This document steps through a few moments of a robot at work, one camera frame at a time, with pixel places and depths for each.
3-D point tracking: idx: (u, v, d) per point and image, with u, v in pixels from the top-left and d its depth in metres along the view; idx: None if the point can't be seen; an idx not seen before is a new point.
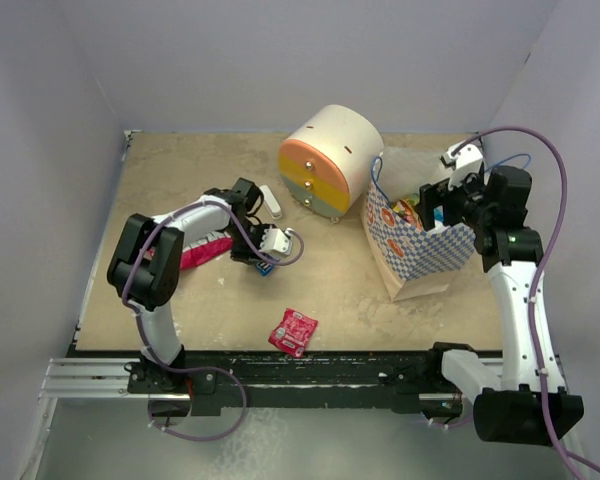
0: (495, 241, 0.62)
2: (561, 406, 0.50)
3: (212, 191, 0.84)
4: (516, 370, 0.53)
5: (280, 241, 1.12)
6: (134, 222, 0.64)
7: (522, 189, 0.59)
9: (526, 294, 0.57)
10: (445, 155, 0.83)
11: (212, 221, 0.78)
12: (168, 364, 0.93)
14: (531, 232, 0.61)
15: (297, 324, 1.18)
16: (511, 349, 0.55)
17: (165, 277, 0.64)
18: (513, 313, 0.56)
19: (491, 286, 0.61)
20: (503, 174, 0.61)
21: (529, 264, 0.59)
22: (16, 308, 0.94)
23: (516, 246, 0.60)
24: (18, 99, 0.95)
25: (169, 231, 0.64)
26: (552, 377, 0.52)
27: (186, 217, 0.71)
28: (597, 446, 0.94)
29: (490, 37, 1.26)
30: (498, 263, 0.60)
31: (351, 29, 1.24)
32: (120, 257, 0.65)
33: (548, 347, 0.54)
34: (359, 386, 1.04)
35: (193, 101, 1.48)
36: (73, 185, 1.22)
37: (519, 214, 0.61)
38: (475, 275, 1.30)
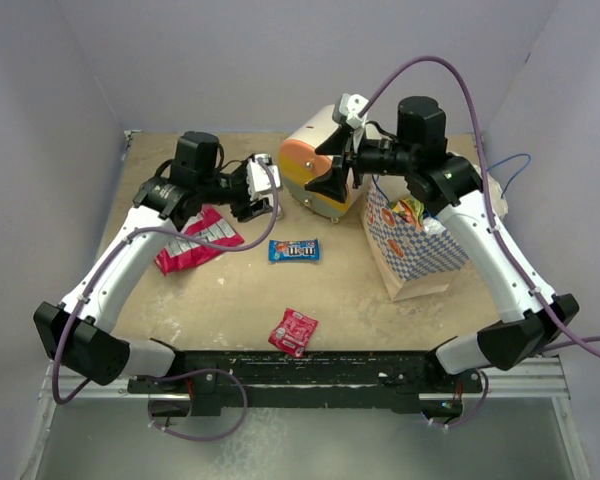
0: (434, 183, 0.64)
2: (565, 313, 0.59)
3: (144, 193, 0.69)
4: (513, 300, 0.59)
5: (260, 173, 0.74)
6: (39, 323, 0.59)
7: (437, 118, 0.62)
9: (487, 226, 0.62)
10: (352, 122, 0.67)
11: (149, 252, 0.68)
12: (162, 375, 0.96)
14: (457, 160, 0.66)
15: (297, 324, 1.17)
16: (498, 283, 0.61)
17: (98, 366, 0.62)
18: (487, 248, 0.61)
19: (451, 229, 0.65)
20: (415, 113, 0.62)
21: (474, 193, 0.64)
22: (16, 308, 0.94)
23: (454, 179, 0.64)
24: (17, 99, 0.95)
25: (80, 333, 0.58)
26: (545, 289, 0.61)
27: (104, 282, 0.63)
28: (599, 447, 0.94)
29: (490, 37, 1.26)
30: (449, 206, 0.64)
31: (351, 28, 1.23)
32: (49, 350, 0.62)
33: (526, 264, 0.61)
34: (359, 386, 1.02)
35: (193, 102, 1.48)
36: (73, 185, 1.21)
37: (440, 145, 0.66)
38: (475, 275, 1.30)
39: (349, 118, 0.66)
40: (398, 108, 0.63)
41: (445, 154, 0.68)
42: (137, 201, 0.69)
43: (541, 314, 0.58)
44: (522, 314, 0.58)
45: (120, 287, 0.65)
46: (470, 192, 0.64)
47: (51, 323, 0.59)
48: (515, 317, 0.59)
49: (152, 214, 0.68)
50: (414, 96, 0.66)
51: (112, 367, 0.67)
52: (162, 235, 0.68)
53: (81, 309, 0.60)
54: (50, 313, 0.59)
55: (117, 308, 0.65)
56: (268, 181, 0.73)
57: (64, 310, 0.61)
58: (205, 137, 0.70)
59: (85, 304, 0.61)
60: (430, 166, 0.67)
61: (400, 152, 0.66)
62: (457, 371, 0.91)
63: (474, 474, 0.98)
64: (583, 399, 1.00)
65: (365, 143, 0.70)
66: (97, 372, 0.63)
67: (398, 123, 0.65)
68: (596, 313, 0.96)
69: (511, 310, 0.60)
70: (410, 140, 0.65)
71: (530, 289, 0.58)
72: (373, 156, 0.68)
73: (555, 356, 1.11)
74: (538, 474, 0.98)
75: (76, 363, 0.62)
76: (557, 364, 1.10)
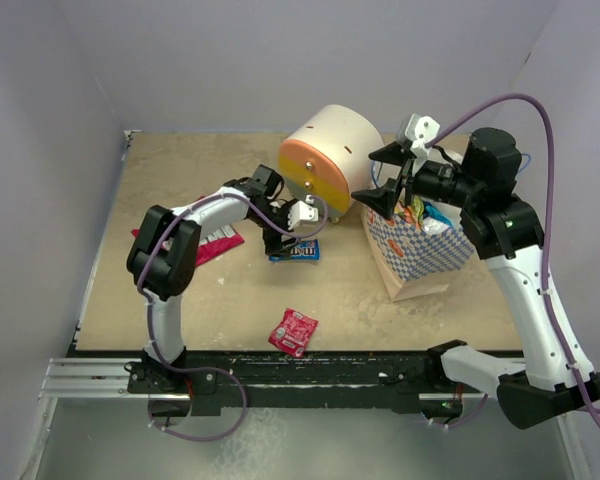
0: (491, 228, 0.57)
2: (597, 392, 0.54)
3: (231, 184, 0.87)
4: (549, 371, 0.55)
5: (305, 207, 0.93)
6: (154, 214, 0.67)
7: (513, 160, 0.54)
9: (538, 286, 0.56)
10: (417, 150, 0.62)
11: (227, 212, 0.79)
12: (170, 363, 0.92)
14: (522, 207, 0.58)
15: (297, 324, 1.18)
16: (535, 348, 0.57)
17: (180, 267, 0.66)
18: (531, 309, 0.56)
19: (497, 278, 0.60)
20: (488, 149, 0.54)
21: (531, 248, 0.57)
22: (17, 308, 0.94)
23: (515, 230, 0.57)
24: (17, 99, 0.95)
25: (188, 225, 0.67)
26: (583, 366, 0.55)
27: (205, 209, 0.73)
28: None
29: (490, 37, 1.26)
30: (501, 255, 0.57)
31: (351, 28, 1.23)
32: (139, 246, 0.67)
33: (571, 336, 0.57)
34: (359, 386, 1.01)
35: (194, 102, 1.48)
36: (73, 185, 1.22)
37: (508, 188, 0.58)
38: (475, 276, 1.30)
39: (415, 147, 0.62)
40: (469, 141, 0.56)
41: (511, 197, 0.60)
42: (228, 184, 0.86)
43: (574, 391, 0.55)
44: (554, 386, 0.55)
45: (206, 225, 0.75)
46: (527, 246, 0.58)
47: (161, 216, 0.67)
48: (544, 386, 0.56)
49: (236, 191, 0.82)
50: (491, 129, 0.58)
51: (178, 288, 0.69)
52: (237, 212, 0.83)
53: (186, 216, 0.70)
54: (162, 211, 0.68)
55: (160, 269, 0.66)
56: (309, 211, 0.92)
57: (170, 214, 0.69)
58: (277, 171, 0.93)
59: (190, 213, 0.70)
60: (491, 208, 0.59)
61: (462, 185, 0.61)
62: (460, 379, 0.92)
63: (474, 474, 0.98)
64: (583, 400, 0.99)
65: (426, 168, 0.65)
66: (172, 276, 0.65)
67: (466, 155, 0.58)
68: (596, 313, 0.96)
69: (543, 378, 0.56)
70: (476, 176, 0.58)
71: (569, 363, 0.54)
72: (430, 182, 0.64)
73: None
74: (539, 474, 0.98)
75: (157, 263, 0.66)
76: None
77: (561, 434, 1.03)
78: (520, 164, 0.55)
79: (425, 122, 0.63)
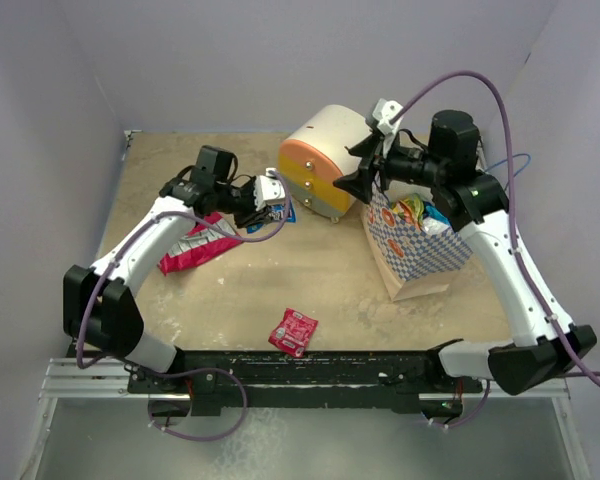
0: (460, 199, 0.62)
2: (579, 344, 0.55)
3: (169, 189, 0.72)
4: (528, 325, 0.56)
5: (268, 184, 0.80)
6: (71, 281, 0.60)
7: (472, 134, 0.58)
9: (508, 247, 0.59)
10: (382, 126, 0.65)
11: (171, 237, 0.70)
12: (164, 372, 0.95)
14: (487, 179, 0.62)
15: (297, 324, 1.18)
16: (514, 306, 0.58)
17: (118, 333, 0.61)
18: (504, 267, 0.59)
19: (473, 246, 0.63)
20: (448, 126, 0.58)
21: (499, 214, 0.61)
22: (17, 308, 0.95)
23: (481, 198, 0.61)
24: (17, 99, 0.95)
25: (111, 287, 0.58)
26: (562, 318, 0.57)
27: (133, 251, 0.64)
28: None
29: (490, 37, 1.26)
30: (471, 223, 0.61)
31: (352, 28, 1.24)
32: (70, 316, 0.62)
33: (546, 291, 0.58)
34: (359, 386, 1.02)
35: (194, 102, 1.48)
36: (73, 185, 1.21)
37: (472, 161, 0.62)
38: (475, 275, 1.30)
39: (379, 122, 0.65)
40: (431, 121, 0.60)
41: (476, 172, 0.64)
42: (164, 192, 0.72)
43: (556, 343, 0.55)
44: (536, 340, 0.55)
45: (145, 264, 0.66)
46: (495, 212, 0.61)
47: (81, 282, 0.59)
48: (528, 343, 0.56)
49: (177, 203, 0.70)
50: (453, 110, 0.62)
51: (127, 344, 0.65)
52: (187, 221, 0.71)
53: (112, 272, 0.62)
54: (80, 274, 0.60)
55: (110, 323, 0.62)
56: (275, 190, 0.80)
57: (93, 274, 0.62)
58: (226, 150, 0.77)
59: (115, 267, 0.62)
60: (459, 182, 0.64)
61: (430, 164, 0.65)
62: (460, 375, 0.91)
63: (474, 474, 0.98)
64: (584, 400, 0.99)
65: (395, 152, 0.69)
66: (114, 342, 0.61)
67: (429, 135, 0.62)
68: (595, 313, 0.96)
69: (524, 334, 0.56)
70: (441, 154, 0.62)
71: (547, 316, 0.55)
72: (402, 164, 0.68)
73: None
74: (538, 473, 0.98)
75: (92, 331, 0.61)
76: None
77: (561, 434, 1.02)
78: (478, 138, 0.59)
79: (392, 106, 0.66)
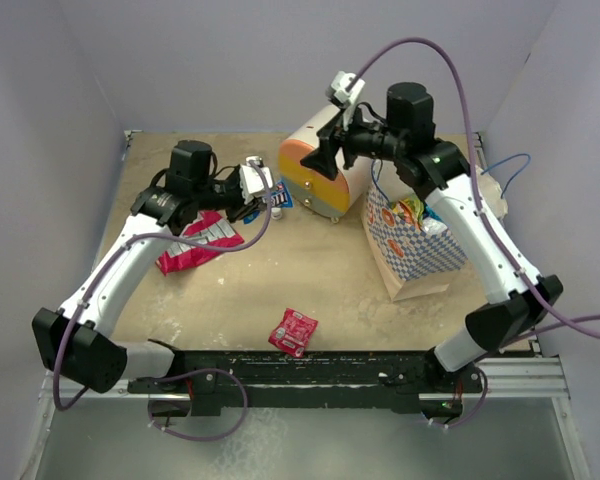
0: (423, 168, 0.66)
2: (549, 293, 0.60)
3: (141, 206, 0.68)
4: (499, 280, 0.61)
5: (252, 176, 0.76)
6: (39, 327, 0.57)
7: (428, 104, 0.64)
9: (474, 209, 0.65)
10: (339, 94, 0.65)
11: (146, 260, 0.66)
12: (162, 377, 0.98)
14: (442, 148, 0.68)
15: (298, 324, 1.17)
16: (485, 265, 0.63)
17: (97, 373, 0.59)
18: (472, 229, 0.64)
19: (440, 212, 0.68)
20: (404, 98, 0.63)
21: (460, 179, 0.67)
22: (17, 308, 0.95)
23: (442, 165, 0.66)
24: (16, 99, 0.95)
25: (80, 335, 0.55)
26: (529, 271, 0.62)
27: (103, 287, 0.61)
28: (599, 448, 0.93)
29: (490, 36, 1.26)
30: (437, 190, 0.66)
31: (351, 28, 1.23)
32: (47, 356, 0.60)
33: (513, 247, 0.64)
34: (359, 386, 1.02)
35: (194, 102, 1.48)
36: (72, 186, 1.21)
37: (427, 130, 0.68)
38: (475, 276, 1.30)
39: (336, 91, 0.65)
40: (388, 94, 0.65)
41: (430, 142, 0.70)
42: (135, 209, 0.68)
43: (526, 294, 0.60)
44: (508, 294, 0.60)
45: (119, 297, 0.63)
46: (456, 177, 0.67)
47: (50, 328, 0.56)
48: (501, 298, 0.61)
49: (149, 223, 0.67)
50: (404, 84, 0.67)
51: (111, 376, 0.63)
52: (162, 241, 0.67)
53: (81, 314, 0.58)
54: (49, 319, 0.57)
55: (110, 322, 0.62)
56: (260, 182, 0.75)
57: (62, 316, 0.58)
58: (199, 145, 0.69)
59: (84, 309, 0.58)
60: (418, 152, 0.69)
61: (389, 136, 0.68)
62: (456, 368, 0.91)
63: (474, 474, 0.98)
64: (583, 400, 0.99)
65: (356, 127, 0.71)
66: (95, 380, 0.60)
67: (387, 108, 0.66)
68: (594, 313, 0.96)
69: (497, 290, 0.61)
70: (399, 126, 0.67)
71: (516, 271, 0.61)
72: (363, 137, 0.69)
73: (555, 357, 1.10)
74: (538, 474, 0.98)
75: (73, 370, 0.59)
76: (557, 365, 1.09)
77: (561, 435, 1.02)
78: (432, 108, 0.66)
79: (351, 78, 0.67)
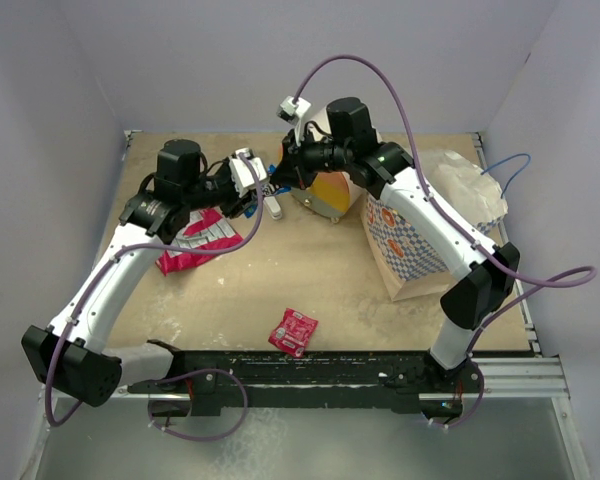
0: (371, 168, 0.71)
2: (507, 259, 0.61)
3: (129, 214, 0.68)
4: (459, 256, 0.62)
5: (241, 168, 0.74)
6: (30, 345, 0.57)
7: (361, 112, 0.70)
9: (423, 195, 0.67)
10: (286, 108, 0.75)
11: (138, 270, 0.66)
12: (162, 378, 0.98)
14: (387, 147, 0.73)
15: (297, 324, 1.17)
16: (444, 244, 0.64)
17: (91, 388, 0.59)
18: (423, 213, 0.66)
19: (395, 206, 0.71)
20: (340, 110, 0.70)
21: (407, 171, 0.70)
22: (18, 307, 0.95)
23: (387, 163, 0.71)
24: (16, 100, 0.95)
25: (73, 351, 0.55)
26: (485, 242, 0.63)
27: (93, 303, 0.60)
28: (598, 448, 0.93)
29: (490, 37, 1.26)
30: (386, 185, 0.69)
31: (351, 28, 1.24)
32: (41, 371, 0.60)
33: (467, 223, 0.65)
34: (359, 386, 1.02)
35: (194, 102, 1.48)
36: (73, 185, 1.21)
37: (371, 135, 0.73)
38: None
39: (282, 107, 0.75)
40: (326, 110, 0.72)
41: (378, 144, 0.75)
42: (124, 218, 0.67)
43: (487, 264, 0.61)
44: (469, 267, 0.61)
45: (110, 310, 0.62)
46: (403, 171, 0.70)
47: (41, 345, 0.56)
48: (465, 272, 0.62)
49: (139, 232, 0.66)
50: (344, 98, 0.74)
51: (106, 390, 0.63)
52: (151, 251, 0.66)
53: (72, 332, 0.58)
54: (39, 337, 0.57)
55: (110, 321, 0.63)
56: (251, 175, 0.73)
57: (52, 334, 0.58)
58: (186, 148, 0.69)
59: (73, 327, 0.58)
60: (367, 154, 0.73)
61: (338, 148, 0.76)
62: (449, 365, 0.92)
63: (474, 474, 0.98)
64: (583, 400, 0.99)
65: (308, 144, 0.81)
66: (89, 395, 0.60)
67: (330, 122, 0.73)
68: (593, 312, 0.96)
69: (460, 266, 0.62)
70: (343, 135, 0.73)
71: (472, 243, 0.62)
72: (316, 152, 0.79)
73: (555, 357, 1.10)
74: (538, 473, 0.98)
75: (66, 385, 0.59)
76: (557, 365, 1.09)
77: (561, 434, 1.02)
78: (368, 114, 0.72)
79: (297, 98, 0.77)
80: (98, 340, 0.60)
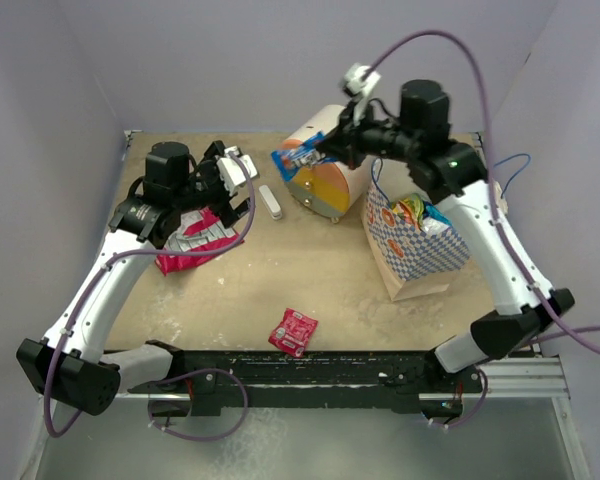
0: (438, 171, 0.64)
2: (560, 307, 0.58)
3: (119, 218, 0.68)
4: (512, 293, 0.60)
5: (232, 167, 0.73)
6: (25, 358, 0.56)
7: (442, 103, 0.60)
9: (490, 218, 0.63)
10: (353, 84, 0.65)
11: (130, 277, 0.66)
12: (162, 378, 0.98)
14: (458, 148, 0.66)
15: (298, 324, 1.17)
16: (498, 276, 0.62)
17: (90, 397, 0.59)
18: (486, 238, 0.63)
19: (453, 219, 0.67)
20: (420, 98, 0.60)
21: (479, 185, 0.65)
22: (17, 307, 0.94)
23: (458, 168, 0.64)
24: (16, 100, 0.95)
25: (69, 363, 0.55)
26: (542, 285, 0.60)
27: (87, 312, 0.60)
28: (598, 448, 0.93)
29: (490, 37, 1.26)
30: (452, 196, 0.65)
31: (352, 28, 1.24)
32: (39, 384, 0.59)
33: (527, 260, 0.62)
34: (359, 386, 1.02)
35: (194, 102, 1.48)
36: (73, 185, 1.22)
37: (444, 131, 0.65)
38: (475, 275, 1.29)
39: (349, 81, 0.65)
40: (401, 94, 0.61)
41: (448, 142, 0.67)
42: (114, 224, 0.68)
43: (538, 309, 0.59)
44: (519, 307, 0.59)
45: (106, 318, 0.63)
46: (471, 182, 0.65)
47: (37, 358, 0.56)
48: (512, 311, 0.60)
49: (130, 239, 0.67)
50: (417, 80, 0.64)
51: (105, 398, 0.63)
52: (144, 257, 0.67)
53: (66, 344, 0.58)
54: (33, 349, 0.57)
55: (108, 325, 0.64)
56: (242, 174, 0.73)
57: (47, 346, 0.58)
58: (175, 150, 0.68)
59: (69, 338, 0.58)
60: (434, 153, 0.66)
61: (402, 135, 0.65)
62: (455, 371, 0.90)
63: (474, 474, 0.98)
64: (584, 400, 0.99)
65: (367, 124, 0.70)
66: (89, 403, 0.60)
67: (402, 109, 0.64)
68: (593, 312, 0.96)
69: (508, 303, 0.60)
70: (414, 126, 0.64)
71: (529, 284, 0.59)
72: (374, 135, 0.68)
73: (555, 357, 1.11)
74: (538, 473, 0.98)
75: (65, 395, 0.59)
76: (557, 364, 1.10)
77: (561, 434, 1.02)
78: (448, 107, 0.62)
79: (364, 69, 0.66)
80: (94, 349, 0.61)
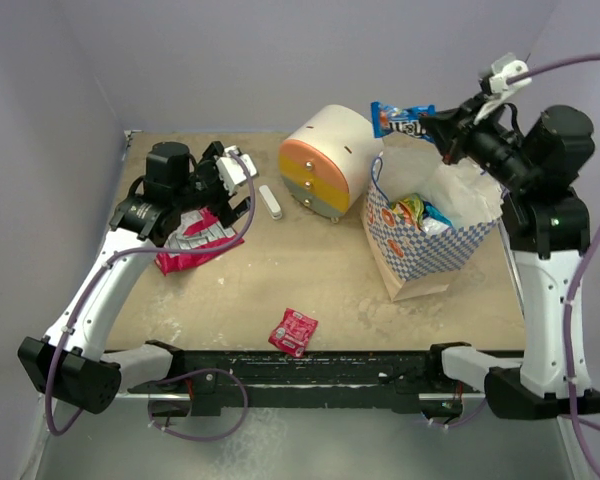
0: (534, 220, 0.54)
2: (587, 408, 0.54)
3: (119, 217, 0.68)
4: (544, 377, 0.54)
5: (231, 167, 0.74)
6: (26, 356, 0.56)
7: (582, 152, 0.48)
9: (563, 295, 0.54)
10: (493, 83, 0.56)
11: (131, 275, 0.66)
12: (162, 378, 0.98)
14: (575, 207, 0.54)
15: (297, 324, 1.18)
16: (538, 354, 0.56)
17: (91, 396, 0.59)
18: (547, 313, 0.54)
19: (525, 275, 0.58)
20: (557, 132, 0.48)
21: (571, 254, 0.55)
22: (18, 307, 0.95)
23: (558, 230, 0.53)
24: (16, 100, 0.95)
25: (70, 361, 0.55)
26: (581, 382, 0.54)
27: (88, 311, 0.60)
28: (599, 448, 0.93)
29: (491, 37, 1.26)
30: (535, 254, 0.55)
31: (352, 28, 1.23)
32: (40, 383, 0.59)
33: (580, 351, 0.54)
34: (359, 386, 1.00)
35: (194, 102, 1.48)
36: (73, 186, 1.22)
37: (568, 180, 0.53)
38: (475, 275, 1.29)
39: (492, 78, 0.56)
40: (540, 119, 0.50)
41: (568, 192, 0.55)
42: (114, 223, 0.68)
43: (563, 402, 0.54)
44: (543, 393, 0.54)
45: (106, 316, 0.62)
46: (564, 249, 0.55)
47: (38, 356, 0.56)
48: (535, 391, 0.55)
49: (131, 237, 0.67)
50: (569, 107, 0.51)
51: (106, 397, 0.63)
52: (144, 256, 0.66)
53: (68, 342, 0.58)
54: (35, 348, 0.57)
55: (109, 325, 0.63)
56: (242, 172, 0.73)
57: (48, 344, 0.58)
58: (175, 150, 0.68)
59: (69, 336, 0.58)
60: (542, 198, 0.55)
61: (517, 160, 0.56)
62: (456, 377, 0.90)
63: (473, 474, 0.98)
64: None
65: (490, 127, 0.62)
66: (89, 402, 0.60)
67: (532, 132, 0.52)
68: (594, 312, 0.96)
69: (534, 382, 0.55)
70: (535, 160, 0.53)
71: (567, 377, 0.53)
72: (488, 143, 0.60)
73: None
74: (538, 473, 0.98)
75: (66, 393, 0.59)
76: None
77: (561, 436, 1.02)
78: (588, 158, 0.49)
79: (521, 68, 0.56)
80: (95, 347, 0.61)
